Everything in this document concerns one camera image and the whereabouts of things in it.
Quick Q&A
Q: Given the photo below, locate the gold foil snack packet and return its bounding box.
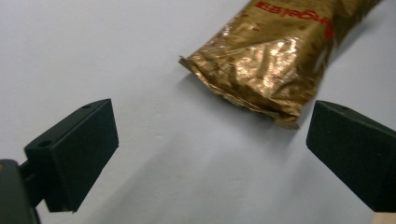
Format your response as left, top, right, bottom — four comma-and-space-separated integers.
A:
178, 0, 383, 131

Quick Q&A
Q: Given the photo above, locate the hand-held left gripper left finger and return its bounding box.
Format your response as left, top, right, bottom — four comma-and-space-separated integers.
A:
19, 98, 120, 214

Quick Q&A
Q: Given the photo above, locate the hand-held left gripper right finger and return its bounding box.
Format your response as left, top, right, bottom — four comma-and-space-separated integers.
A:
305, 100, 396, 214

